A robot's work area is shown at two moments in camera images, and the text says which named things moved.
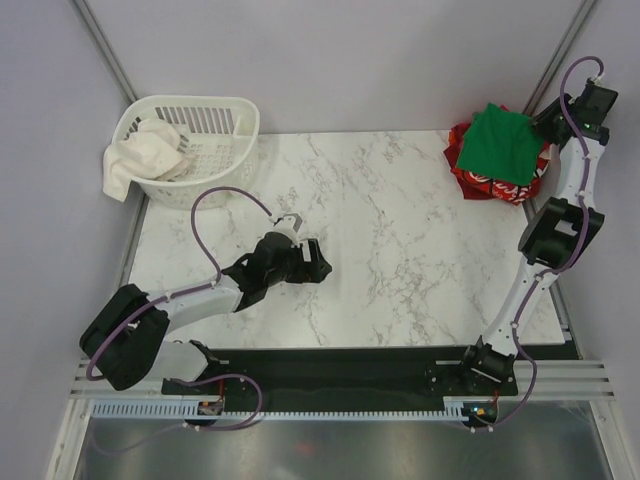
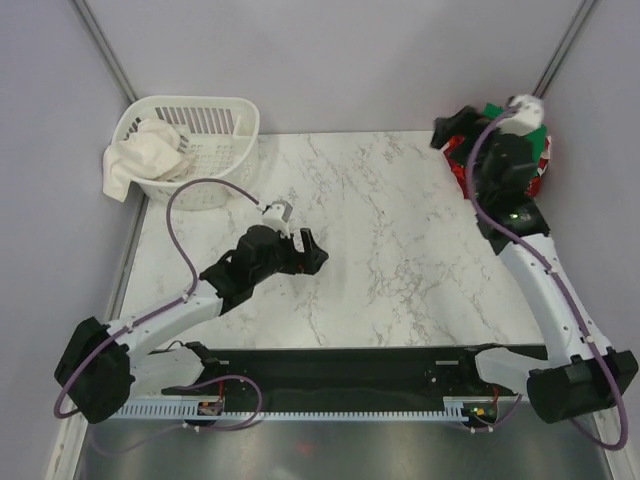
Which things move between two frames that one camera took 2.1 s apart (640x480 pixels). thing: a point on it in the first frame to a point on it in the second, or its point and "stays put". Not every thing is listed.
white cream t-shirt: (154, 152) stays put
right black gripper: (542, 123) to (465, 122)
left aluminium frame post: (111, 58) stays put
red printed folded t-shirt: (477, 186) stays put
